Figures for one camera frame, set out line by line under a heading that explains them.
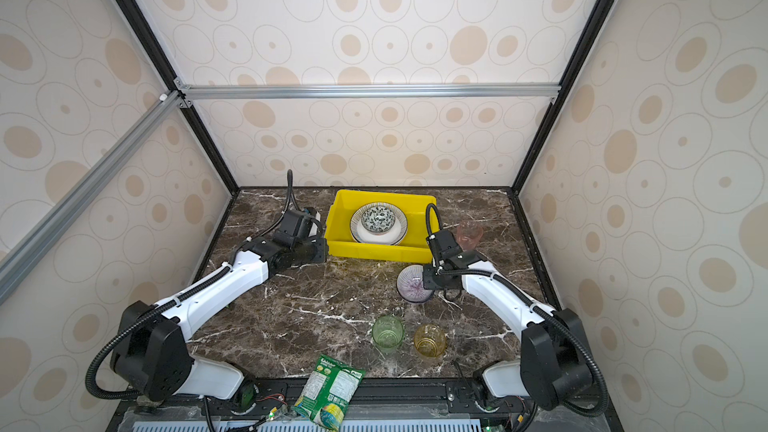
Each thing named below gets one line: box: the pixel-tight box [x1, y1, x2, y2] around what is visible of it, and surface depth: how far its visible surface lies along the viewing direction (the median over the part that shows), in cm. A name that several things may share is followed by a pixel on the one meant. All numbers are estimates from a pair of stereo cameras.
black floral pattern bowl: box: [361, 205, 396, 235], surface depth 105 cm
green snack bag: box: [292, 354, 366, 432], surface depth 74 cm
